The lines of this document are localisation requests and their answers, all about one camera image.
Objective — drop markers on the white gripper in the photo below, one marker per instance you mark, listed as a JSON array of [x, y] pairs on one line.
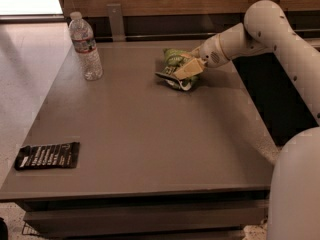
[[210, 53]]

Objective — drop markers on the green jalapeno chip bag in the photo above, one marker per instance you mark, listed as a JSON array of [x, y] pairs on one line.
[[174, 59]]

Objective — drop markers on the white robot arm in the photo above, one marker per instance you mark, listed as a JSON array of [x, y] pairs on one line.
[[294, 202]]

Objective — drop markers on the black rxbar chocolate bar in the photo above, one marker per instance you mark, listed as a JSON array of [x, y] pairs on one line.
[[48, 156]]

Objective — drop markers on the grey table with drawers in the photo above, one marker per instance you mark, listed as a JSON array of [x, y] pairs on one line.
[[152, 161]]

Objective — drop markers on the clear plastic water bottle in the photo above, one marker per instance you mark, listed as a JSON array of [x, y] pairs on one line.
[[84, 43]]

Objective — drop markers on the horizontal metal rail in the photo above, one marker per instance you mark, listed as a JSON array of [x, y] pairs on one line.
[[305, 33]]

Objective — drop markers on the left metal wall bracket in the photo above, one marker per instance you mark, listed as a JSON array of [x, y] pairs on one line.
[[116, 22]]

